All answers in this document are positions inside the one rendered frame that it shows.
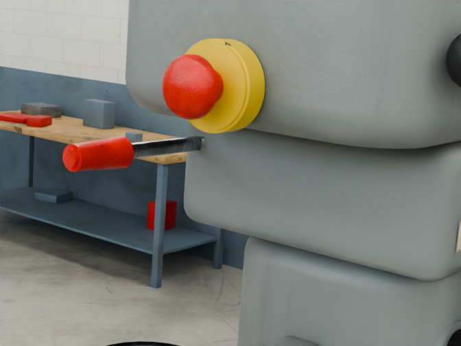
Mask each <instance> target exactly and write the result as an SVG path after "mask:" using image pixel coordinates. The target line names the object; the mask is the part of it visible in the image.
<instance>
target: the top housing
mask: <svg viewBox="0 0 461 346"><path fill-rule="evenodd" d="M459 34H461V0H129V6H128V34H127V48H126V88H127V90H128V92H129V94H130V96H131V98H132V99H133V100H134V101H135V102H136V103H137V104H138V105H139V106H141V107H143V108H145V109H147V110H148V111H151V112H154V113H159V114H164V115H171V116H175V117H178V116H177V115H176V114H175V113H173V112H172V111H171V110H170V109H169V107H168V106H167V104H166V102H165V99H164V97H163V89H162V83H163V76H164V74H165V71H166V69H167V66H169V65H170V64H171V63H172V62H173V61H174V60H175V59H176V58H177V57H179V56H182V55H185V54H186V53H187V51H188V50H189V49H190V48H191V47H192V46H193V45H195V44H196V43H198V42H200V41H202V40H204V39H209V38H222V39H233V40H236V41H240V42H241V43H243V44H245V45H246V46H248V47H249V48H250V49H251V50H252V51H253V52H254V53H255V55H256V56H257V58H258V60H259V62H260V64H261V67H262V69H263V74H264V78H265V93H264V98H263V103H262V105H261V108H260V110H259V112H258V114H257V116H256V117H255V118H254V119H253V120H252V122H251V123H249V124H248V125H247V126H246V127H244V128H247V129H252V130H259V131H263V132H271V133H276V134H280V135H288V136H293V137H300V138H304V139H312V140H316V141H324V142H329V143H336V144H342V145H347V146H359V147H366V148H392V149H412V148H426V147H430V146H437V145H441V144H445V143H452V142H457V141H461V87H460V86H458V85H457V84H456V83H455V82H454V81H453V80H452V79H451V77H450V75H449V74H448V72H447V66H446V56H447V50H448V48H449V46H450V44H451V42H452V41H453V40H454V39H455V38H456V37H457V36H458V35H459Z"/></svg>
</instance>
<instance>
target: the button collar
mask: <svg viewBox="0 0 461 346"><path fill-rule="evenodd" d="M186 54H195V55H199V56H201V57H203V58H205V59H206V60H207V61H208V62H209V63H210V64H211V66H212V67H213V69H214V70H216V71H217V72H218V73H219V74H220V75H221V77H222V80H223V84H224V90H223V93H222V96H221V98H220V99H219V100H218V101H217V102H216V103H215V104H214V106H213V108H212V109H211V111H210V112H209V113H208V114H207V115H205V116H204V117H202V118H200V119H188V121H189V122H190V123H191V124H192V125H193V126H195V127H196V128H197V129H199V130H201V131H203V132H207V133H221V132H234V131H237V130H240V129H242V128H244V127H246V126H247V125H248V124H249V123H251V122H252V120H253V119H254V118H255V117H256V116H257V114H258V112H259V110H260V108H261V105H262V103H263V98H264V93H265V78H264V74H263V69H262V67H261V64H260V62H259V60H258V58H257V56H256V55H255V53H254V52H253V51H252V50H251V49H250V48H249V47H248V46H246V45H245V44H243V43H241V42H240V41H236V40H233V39H222V38H209V39H204V40H202V41H200V42H198V43H196V44H195V45H193V46H192V47H191V48H190V49H189V50H188V51H187V53H186Z"/></svg>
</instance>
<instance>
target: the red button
mask: <svg viewBox="0 0 461 346"><path fill-rule="evenodd" d="M162 89H163V97H164V99H165V102H166V104H167V106H168V107H169V109H170V110H171V111H172V112H173V113H175V114H176V115H177V116H179V117H181V118H183V119H200V118H202V117H204V116H205V115H207V114H208V113H209V112H210V111H211V109H212V108H213V106H214V104H215V103H216V102H217V101H218V100H219V99H220V98H221V96H222V93H223V90H224V84H223V80H222V77H221V75H220V74H219V73H218V72H217V71H216V70H214V69H213V67H212V66H211V64H210V63H209V62H208V61H207V60H206V59H205V58H203V57H201V56H199V55H195V54H185V55H182V56H179V57H177V58H176V59H175V60H174V61H173V62H172V63H171V64H170V65H169V66H168V68H167V69H166V71H165V74H164V76H163V83H162Z"/></svg>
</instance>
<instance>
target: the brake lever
mask: <svg viewBox="0 0 461 346"><path fill-rule="evenodd" d="M197 150H199V151H201V152H203V151H204V137H200V136H193V137H181V138H174V139H162V140H155V141H143V142H136V143H131V142H130V140H129V139H128V138H126V137H123V136H119V137H111V138H107V139H99V140H95V141H86V142H82V143H74V144H69V145H68V146H67V147H66V148H65V149H64V152H63V157H62V158H63V162H64V165H65V166H66V168H67V169H68V170H69V171H71V172H81V171H91V170H108V169H118V168H126V167H128V166H129V165H130V164H131V163H132V160H133V159H138V158H143V157H154V156H159V155H165V154H176V153H181V152H191V151H197Z"/></svg>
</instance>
